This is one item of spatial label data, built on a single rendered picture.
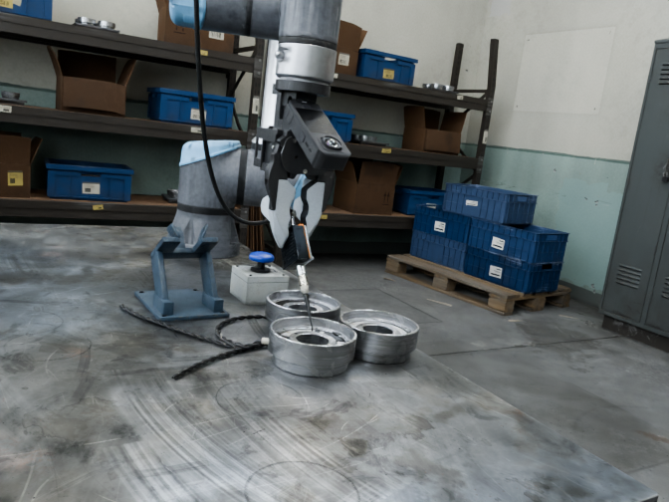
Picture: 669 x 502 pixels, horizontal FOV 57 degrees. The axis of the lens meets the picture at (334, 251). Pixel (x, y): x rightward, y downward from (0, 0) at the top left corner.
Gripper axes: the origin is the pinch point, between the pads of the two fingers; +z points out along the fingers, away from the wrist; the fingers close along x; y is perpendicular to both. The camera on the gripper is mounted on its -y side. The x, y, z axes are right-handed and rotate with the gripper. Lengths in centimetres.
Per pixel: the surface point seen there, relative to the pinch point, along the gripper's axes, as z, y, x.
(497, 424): 13.1, -30.0, -9.4
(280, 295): 9.7, 6.5, -2.5
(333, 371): 12.4, -14.3, 1.1
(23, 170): 32, 345, -4
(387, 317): 9.7, -5.6, -13.0
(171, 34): -63, 341, -88
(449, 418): 13.1, -27.2, -5.3
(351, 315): 9.7, -3.9, -8.2
